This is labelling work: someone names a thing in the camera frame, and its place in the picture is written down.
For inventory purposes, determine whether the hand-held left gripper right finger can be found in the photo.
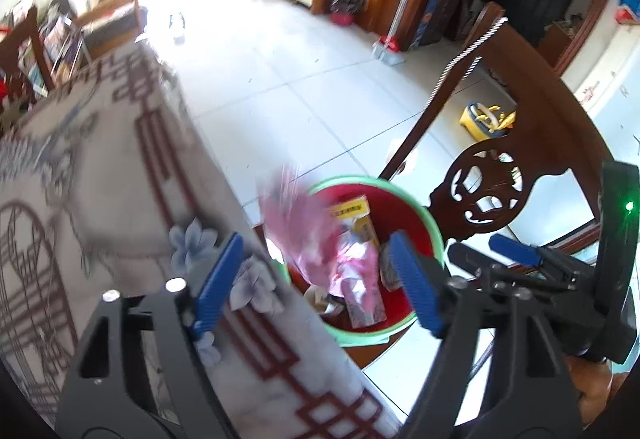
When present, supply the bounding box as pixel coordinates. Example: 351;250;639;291
389;231;585;439

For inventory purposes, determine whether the white appliance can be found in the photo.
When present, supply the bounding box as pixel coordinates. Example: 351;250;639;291
574;0;640;161

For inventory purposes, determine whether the carved wooden chair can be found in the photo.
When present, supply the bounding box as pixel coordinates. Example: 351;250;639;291
364;2;622;372

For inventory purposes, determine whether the red trash bin green rim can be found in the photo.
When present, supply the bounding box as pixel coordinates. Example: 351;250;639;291
267;174;445;346

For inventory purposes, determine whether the book rack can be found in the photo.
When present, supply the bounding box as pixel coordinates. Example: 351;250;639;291
20;11;89;88

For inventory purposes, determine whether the person's right hand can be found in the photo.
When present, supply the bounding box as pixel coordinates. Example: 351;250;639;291
566;355;633;421

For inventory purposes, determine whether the wooden chair with floral cushion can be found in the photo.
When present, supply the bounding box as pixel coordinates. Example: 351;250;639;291
0;6;56;106

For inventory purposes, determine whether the wooden sofa bench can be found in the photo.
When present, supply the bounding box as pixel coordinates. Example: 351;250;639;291
49;0;144;61

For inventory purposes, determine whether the pink plastic wrapper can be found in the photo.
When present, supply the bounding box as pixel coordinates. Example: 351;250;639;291
257;164;389;328

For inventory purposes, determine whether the yellow floor toy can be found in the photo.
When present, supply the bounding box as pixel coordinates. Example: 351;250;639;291
458;101;517;140

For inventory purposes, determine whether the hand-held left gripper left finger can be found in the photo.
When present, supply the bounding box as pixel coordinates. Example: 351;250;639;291
55;231;245;439

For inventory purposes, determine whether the broom with dustpan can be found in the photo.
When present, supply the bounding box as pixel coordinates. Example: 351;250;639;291
370;0;419;66

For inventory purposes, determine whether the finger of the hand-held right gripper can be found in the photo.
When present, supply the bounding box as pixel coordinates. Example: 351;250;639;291
489;234;597;286
446;242;572;293

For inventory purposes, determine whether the red floor basket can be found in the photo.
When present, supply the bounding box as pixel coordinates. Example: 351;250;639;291
327;0;359;26

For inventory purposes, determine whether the yellow medicine box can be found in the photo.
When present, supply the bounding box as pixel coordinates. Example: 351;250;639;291
327;196;381;251

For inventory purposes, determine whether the white beaded cord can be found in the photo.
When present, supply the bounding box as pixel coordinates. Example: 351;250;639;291
429;16;509;108

